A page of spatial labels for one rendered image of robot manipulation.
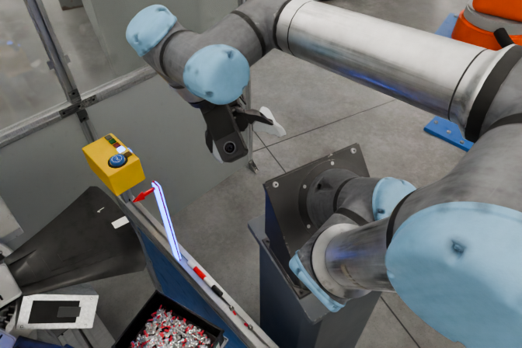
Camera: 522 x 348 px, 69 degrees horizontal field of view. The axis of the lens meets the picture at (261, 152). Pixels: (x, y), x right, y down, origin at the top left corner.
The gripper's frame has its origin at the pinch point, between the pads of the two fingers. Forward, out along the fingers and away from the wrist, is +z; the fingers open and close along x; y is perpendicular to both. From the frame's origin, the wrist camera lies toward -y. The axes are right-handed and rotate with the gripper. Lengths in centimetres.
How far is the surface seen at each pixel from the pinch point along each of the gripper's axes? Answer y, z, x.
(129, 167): 20.3, 9.3, 40.5
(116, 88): 72, 20, 56
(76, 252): -10.8, -7.8, 38.7
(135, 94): 74, 28, 54
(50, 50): 65, -9, 57
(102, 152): 27, 6, 47
